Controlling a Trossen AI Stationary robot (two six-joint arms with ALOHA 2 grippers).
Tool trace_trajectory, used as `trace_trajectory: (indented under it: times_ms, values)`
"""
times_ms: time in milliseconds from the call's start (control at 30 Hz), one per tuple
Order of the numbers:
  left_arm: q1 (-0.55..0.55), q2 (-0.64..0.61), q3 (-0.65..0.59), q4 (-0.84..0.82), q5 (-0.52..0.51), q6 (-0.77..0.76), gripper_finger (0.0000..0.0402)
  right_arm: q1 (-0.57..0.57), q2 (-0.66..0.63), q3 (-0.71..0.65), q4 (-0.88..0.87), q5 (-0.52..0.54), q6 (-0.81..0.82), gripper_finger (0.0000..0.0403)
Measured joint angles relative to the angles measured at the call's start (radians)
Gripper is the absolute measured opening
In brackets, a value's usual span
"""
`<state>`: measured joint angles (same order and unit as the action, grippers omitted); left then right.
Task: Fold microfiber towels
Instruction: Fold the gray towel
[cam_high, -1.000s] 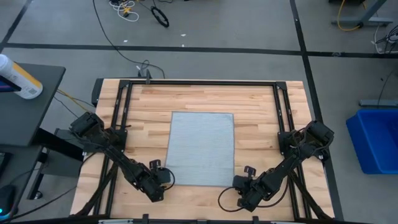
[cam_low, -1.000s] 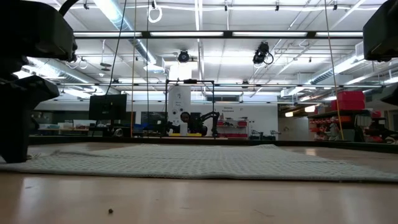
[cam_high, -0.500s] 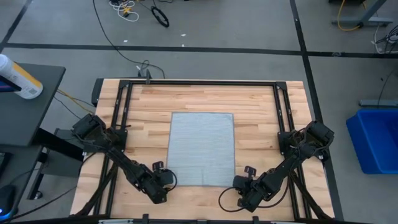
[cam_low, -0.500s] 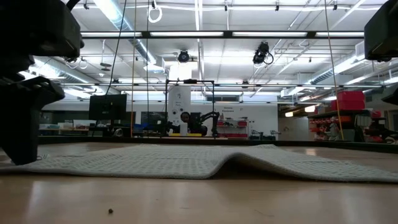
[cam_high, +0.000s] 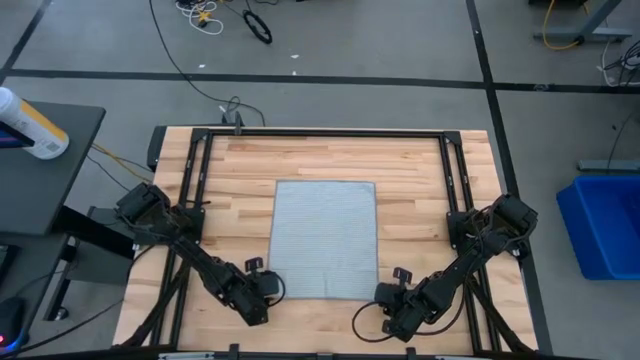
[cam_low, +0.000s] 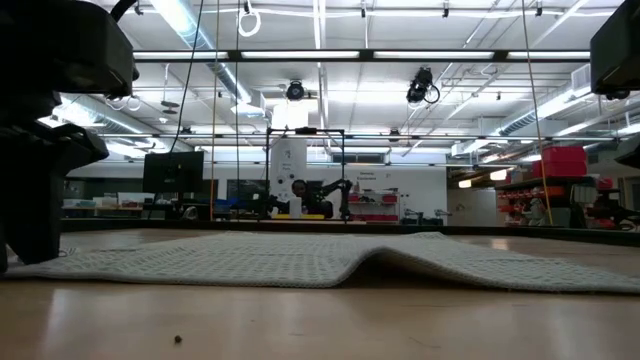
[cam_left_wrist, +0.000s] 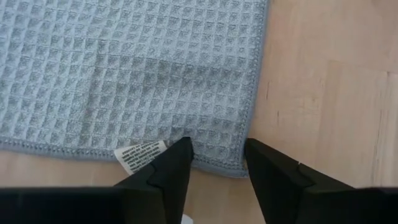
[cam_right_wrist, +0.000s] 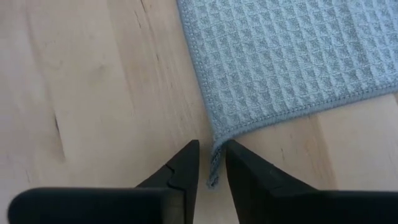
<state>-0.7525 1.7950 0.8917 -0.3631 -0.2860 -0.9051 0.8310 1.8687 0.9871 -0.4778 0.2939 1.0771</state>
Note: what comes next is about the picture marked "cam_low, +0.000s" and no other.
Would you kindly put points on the grey microfiber towel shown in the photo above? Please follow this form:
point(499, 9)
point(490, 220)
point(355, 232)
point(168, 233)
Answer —
point(280, 260)

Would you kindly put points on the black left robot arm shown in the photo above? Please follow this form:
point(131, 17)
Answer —
point(35, 175)

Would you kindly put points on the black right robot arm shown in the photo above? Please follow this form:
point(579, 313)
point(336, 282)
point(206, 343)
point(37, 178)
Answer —
point(617, 45)

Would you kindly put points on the background black robot arm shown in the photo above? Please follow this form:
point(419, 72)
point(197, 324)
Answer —
point(344, 192)

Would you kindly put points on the person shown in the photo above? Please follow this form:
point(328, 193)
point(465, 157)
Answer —
point(300, 189)

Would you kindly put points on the white bottle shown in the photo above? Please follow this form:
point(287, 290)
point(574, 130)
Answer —
point(295, 207)

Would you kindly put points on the yellow tray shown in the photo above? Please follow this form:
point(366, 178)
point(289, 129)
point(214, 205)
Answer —
point(310, 216)

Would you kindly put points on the white pillar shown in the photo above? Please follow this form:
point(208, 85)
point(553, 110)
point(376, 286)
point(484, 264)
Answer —
point(288, 160)

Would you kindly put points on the shelf with red bins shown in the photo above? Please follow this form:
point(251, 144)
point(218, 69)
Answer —
point(372, 217)

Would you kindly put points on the black computer monitor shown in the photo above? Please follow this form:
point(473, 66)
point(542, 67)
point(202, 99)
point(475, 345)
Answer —
point(172, 172)

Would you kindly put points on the storage rack with orange bins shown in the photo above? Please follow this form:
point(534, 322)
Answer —
point(520, 195)

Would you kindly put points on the workbench with white bins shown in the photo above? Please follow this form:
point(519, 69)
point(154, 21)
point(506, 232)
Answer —
point(100, 202)

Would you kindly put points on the large red storage bin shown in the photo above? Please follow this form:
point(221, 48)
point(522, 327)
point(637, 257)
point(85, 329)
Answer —
point(562, 160)

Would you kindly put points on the black overhead camera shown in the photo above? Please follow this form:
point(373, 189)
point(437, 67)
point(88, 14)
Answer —
point(295, 91)
point(617, 95)
point(419, 87)

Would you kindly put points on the thin black overhead rail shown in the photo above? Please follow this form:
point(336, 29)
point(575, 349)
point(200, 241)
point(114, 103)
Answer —
point(425, 136)

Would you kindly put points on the black aluminium table frame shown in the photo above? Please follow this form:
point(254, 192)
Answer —
point(450, 230)

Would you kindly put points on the silver ventilation duct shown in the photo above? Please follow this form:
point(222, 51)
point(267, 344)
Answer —
point(225, 75)

